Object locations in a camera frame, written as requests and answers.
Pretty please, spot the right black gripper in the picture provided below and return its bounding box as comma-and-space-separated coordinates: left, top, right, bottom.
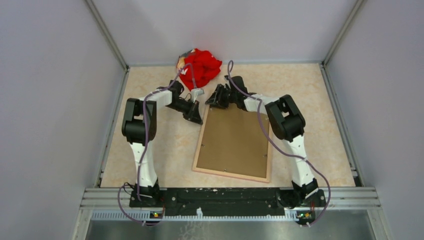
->
205, 84, 238, 110

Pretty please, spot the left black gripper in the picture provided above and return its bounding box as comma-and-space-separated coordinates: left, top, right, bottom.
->
166, 98, 203, 125

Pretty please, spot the brown cardboard backing board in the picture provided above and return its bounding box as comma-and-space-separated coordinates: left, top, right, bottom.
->
196, 105, 271, 180

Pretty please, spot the pink wooden picture frame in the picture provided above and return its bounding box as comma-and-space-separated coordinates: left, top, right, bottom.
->
192, 103, 275, 184

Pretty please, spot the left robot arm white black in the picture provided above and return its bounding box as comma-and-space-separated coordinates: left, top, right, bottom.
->
121, 80, 204, 207

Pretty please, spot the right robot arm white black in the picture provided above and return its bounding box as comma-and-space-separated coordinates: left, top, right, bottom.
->
205, 75, 320, 206

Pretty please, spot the crumpled red cloth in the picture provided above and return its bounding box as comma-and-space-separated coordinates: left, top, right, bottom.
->
176, 48, 223, 91

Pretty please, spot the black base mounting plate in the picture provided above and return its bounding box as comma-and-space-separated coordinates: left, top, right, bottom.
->
129, 187, 326, 217

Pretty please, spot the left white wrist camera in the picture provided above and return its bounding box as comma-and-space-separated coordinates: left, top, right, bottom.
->
190, 88, 205, 102

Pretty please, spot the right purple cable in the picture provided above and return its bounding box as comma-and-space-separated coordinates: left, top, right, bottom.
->
226, 60, 332, 228

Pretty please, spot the purple cable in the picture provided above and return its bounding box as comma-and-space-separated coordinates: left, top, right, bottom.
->
226, 60, 332, 228
116, 62, 198, 227

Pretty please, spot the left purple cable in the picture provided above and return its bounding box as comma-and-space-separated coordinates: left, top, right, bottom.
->
116, 62, 198, 227

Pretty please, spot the aluminium front rail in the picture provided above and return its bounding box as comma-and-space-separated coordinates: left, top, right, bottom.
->
80, 187, 381, 222

